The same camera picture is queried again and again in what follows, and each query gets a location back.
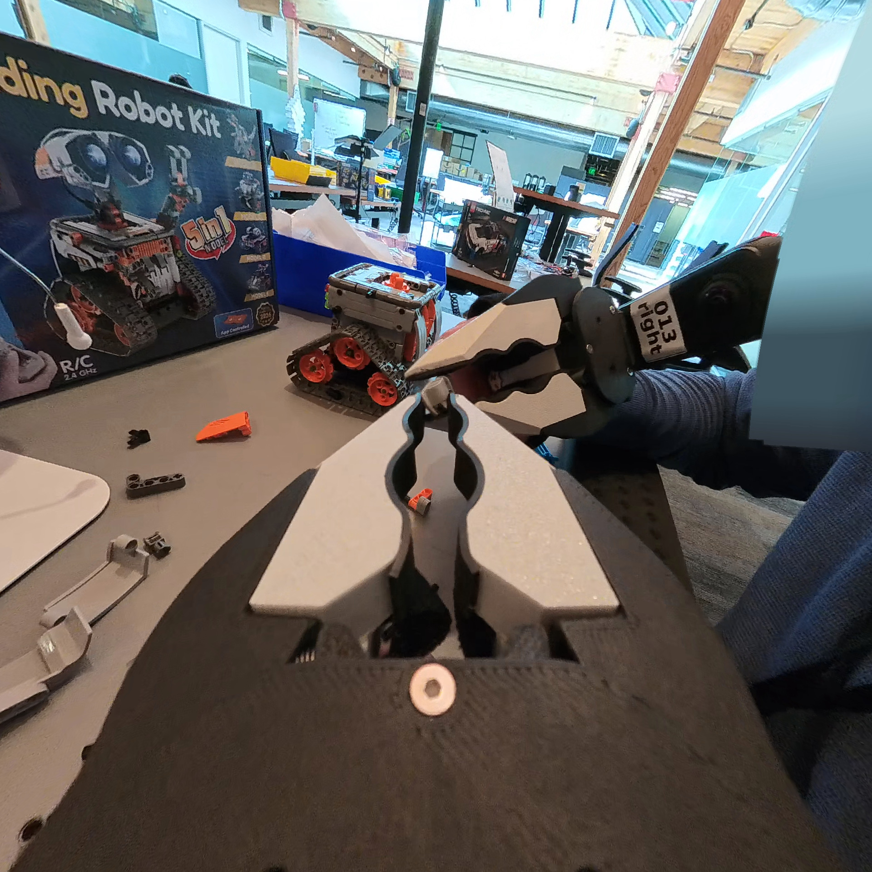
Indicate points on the wooden side table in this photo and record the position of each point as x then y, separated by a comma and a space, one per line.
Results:
565, 201

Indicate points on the black car model box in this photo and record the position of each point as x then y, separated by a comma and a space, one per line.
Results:
490, 238

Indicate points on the tracked toy vehicle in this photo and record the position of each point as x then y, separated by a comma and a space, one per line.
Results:
368, 306

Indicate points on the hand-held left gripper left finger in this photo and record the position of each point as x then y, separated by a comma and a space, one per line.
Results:
327, 545

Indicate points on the person's right forearm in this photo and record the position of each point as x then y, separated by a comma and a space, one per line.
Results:
681, 422

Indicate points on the orange two-hole beam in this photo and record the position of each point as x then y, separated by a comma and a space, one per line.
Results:
421, 494

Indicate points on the blue tote with white paper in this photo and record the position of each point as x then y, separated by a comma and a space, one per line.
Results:
300, 272

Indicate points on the whiteboard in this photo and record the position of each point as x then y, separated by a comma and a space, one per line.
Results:
339, 122

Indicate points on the dark grey beam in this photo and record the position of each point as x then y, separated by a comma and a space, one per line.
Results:
157, 485

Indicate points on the orange brick with holes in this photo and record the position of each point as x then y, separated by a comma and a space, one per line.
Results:
225, 428

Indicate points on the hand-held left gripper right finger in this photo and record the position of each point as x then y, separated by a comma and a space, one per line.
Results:
545, 545

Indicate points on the grey block panel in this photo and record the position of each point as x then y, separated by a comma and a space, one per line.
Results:
41, 667

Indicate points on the person's blue clothing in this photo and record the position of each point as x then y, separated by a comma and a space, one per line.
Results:
817, 613

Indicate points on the black connector with grey pin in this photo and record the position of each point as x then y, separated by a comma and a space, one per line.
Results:
158, 545

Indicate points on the person's right hand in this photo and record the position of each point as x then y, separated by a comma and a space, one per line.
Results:
473, 381

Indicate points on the small black pin piece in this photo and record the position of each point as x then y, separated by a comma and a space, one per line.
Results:
138, 438

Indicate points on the black steel column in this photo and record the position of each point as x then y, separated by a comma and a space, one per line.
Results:
422, 102

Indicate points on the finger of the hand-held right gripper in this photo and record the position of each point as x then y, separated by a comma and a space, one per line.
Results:
552, 405
504, 327

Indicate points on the small light grey piece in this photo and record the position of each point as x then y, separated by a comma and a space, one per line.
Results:
439, 395

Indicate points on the yellow parts bin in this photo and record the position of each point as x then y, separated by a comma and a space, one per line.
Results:
300, 170

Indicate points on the blue toy box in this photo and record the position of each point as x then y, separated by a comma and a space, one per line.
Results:
136, 204

